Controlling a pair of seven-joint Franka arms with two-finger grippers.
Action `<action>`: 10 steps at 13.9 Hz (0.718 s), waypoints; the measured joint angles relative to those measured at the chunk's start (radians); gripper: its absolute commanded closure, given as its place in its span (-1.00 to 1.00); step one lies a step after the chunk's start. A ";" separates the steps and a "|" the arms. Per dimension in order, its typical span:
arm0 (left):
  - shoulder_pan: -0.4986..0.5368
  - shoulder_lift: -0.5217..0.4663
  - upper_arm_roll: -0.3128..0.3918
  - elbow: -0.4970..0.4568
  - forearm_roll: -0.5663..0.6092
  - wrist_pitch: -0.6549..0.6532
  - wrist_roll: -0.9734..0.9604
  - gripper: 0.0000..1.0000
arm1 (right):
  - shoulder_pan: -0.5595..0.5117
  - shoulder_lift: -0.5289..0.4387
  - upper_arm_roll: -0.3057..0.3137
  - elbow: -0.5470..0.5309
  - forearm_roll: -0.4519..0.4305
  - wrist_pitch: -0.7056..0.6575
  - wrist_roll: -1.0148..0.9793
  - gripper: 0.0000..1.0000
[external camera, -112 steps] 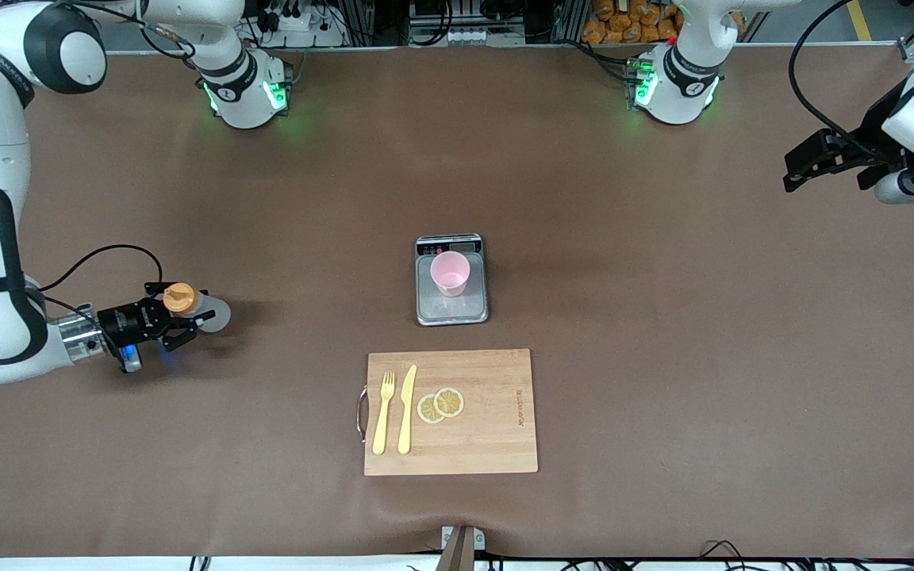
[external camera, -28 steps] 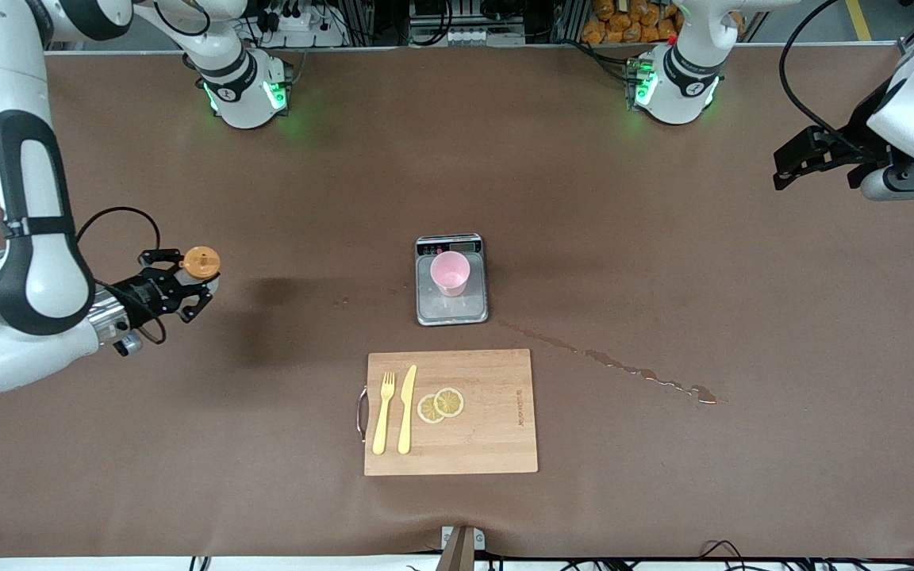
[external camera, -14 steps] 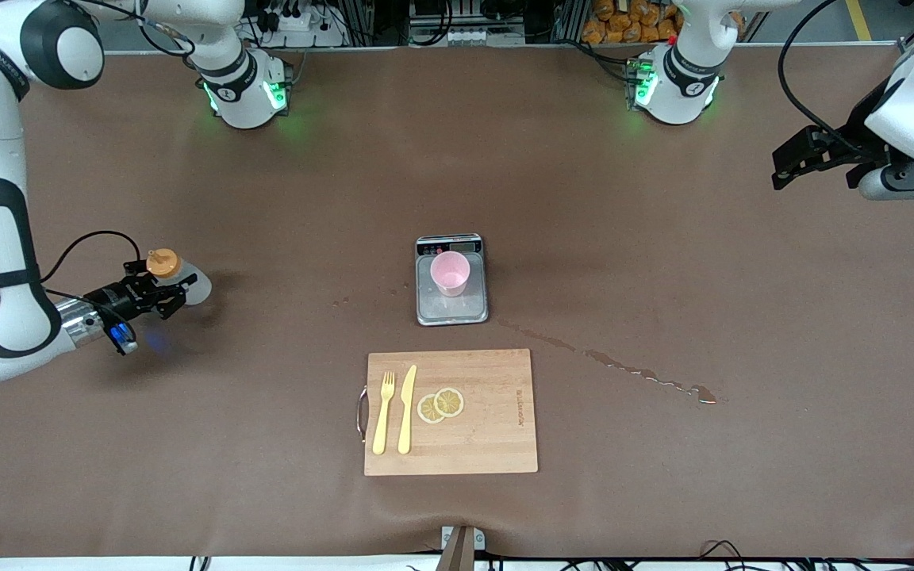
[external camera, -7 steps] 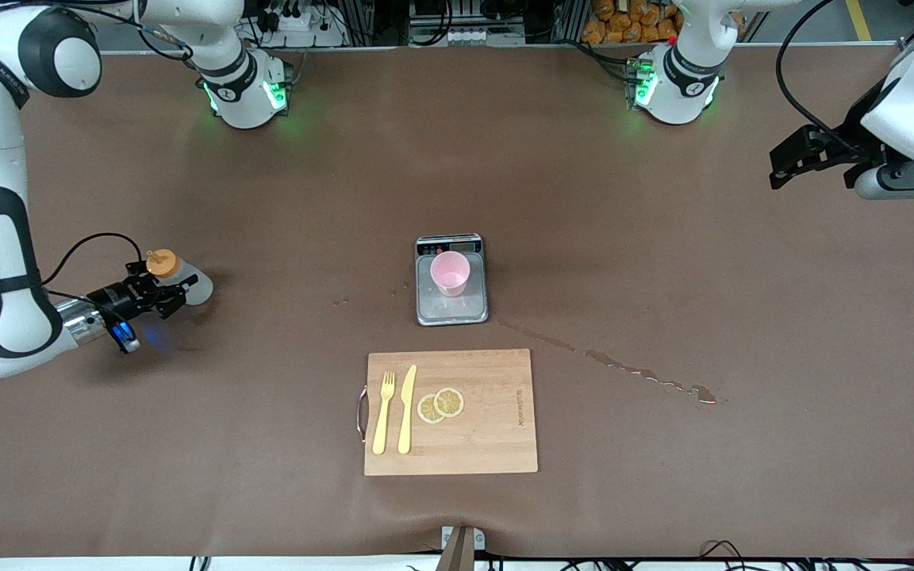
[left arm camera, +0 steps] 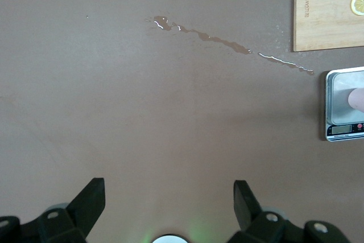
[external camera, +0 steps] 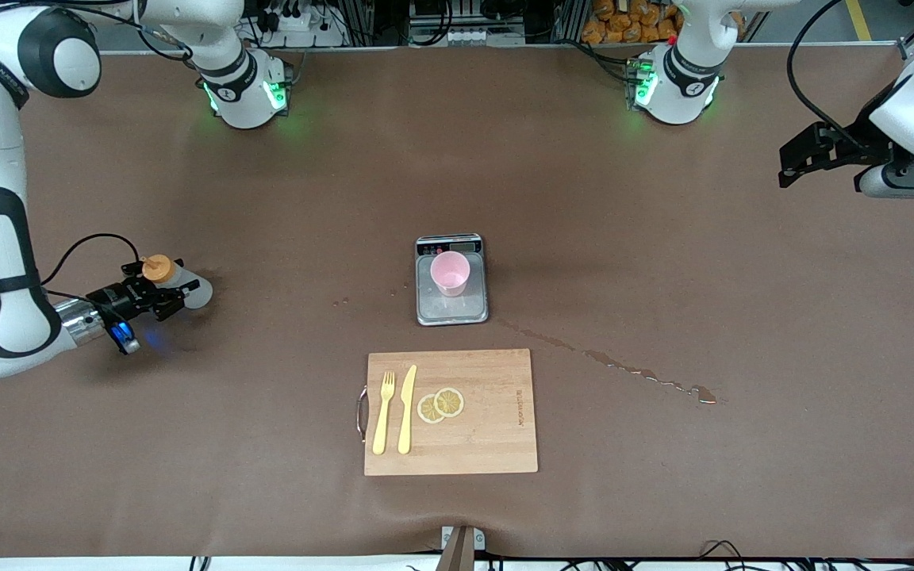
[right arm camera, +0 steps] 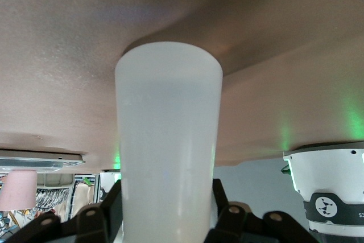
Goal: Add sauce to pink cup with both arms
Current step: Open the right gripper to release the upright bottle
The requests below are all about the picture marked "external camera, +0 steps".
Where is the clear squeeze bottle orange cap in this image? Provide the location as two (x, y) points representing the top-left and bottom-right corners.
(142, 254), (213, 310)

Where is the pink plastic cup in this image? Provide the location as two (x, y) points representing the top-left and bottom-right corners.
(430, 251), (472, 298)

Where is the pile of orange snack bags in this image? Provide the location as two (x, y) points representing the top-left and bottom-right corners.
(582, 0), (684, 44)

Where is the yellow plastic fork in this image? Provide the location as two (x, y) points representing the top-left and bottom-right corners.
(372, 371), (397, 456)

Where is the yellow plastic knife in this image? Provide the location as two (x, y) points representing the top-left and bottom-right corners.
(397, 365), (418, 455)

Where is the silver digital kitchen scale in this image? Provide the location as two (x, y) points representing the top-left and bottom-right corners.
(414, 233), (490, 327)

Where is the white power strip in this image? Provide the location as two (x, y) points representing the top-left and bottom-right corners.
(255, 4), (347, 48)

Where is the wooden cutting board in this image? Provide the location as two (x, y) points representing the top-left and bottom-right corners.
(363, 348), (540, 477)

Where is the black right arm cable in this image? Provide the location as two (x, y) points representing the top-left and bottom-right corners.
(0, 232), (142, 293)

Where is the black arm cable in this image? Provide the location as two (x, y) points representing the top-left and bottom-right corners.
(0, 232), (142, 293)
(787, 0), (874, 150)

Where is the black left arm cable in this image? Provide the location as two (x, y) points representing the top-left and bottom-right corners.
(787, 0), (874, 150)

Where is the metal table edge bracket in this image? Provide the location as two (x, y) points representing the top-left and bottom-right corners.
(440, 525), (486, 571)

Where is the black floor cable loop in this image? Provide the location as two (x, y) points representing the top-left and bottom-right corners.
(699, 539), (751, 571)

